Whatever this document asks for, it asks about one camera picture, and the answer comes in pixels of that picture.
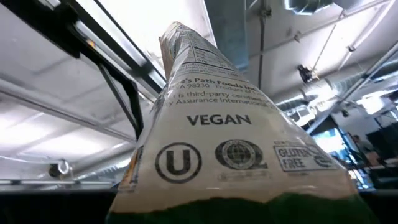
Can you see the Panda Puffs cereal box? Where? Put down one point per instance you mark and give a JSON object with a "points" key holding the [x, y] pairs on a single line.
{"points": [[217, 140]]}

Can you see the person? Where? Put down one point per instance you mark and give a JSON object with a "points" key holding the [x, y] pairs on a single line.
{"points": [[362, 147]]}

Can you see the lit monitor screen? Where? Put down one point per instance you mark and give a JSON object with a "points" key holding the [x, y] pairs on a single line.
{"points": [[326, 141]]}

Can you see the black ceiling camera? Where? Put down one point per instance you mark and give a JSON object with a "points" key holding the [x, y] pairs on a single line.
{"points": [[55, 170], [304, 74]]}

